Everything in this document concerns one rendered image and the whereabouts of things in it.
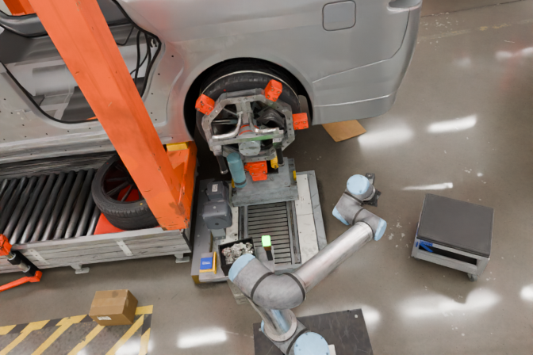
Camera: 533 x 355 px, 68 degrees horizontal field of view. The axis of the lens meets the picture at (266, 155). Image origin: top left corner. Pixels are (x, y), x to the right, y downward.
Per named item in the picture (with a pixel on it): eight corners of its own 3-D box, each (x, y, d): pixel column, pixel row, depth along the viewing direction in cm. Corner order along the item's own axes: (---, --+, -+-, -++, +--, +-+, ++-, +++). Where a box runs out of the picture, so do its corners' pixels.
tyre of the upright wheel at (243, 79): (281, 142, 294) (312, 69, 249) (283, 166, 277) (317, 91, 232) (192, 127, 279) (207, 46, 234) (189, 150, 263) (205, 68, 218)
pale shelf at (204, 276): (273, 247, 233) (273, 245, 231) (274, 274, 221) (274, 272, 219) (201, 255, 236) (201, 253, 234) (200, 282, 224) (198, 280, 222)
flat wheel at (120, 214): (182, 151, 323) (174, 130, 306) (200, 211, 278) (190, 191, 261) (102, 178, 314) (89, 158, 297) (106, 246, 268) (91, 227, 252)
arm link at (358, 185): (341, 188, 174) (353, 169, 174) (348, 194, 185) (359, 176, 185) (359, 199, 169) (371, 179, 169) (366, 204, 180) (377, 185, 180)
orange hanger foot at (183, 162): (197, 148, 286) (184, 112, 261) (191, 207, 250) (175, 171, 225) (175, 151, 287) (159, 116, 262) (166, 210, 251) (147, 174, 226)
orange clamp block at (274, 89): (274, 93, 231) (281, 82, 226) (275, 102, 226) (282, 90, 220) (263, 89, 229) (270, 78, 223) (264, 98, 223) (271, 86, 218)
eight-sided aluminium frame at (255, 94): (296, 150, 264) (288, 83, 225) (297, 157, 259) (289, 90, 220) (216, 160, 267) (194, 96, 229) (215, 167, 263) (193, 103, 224)
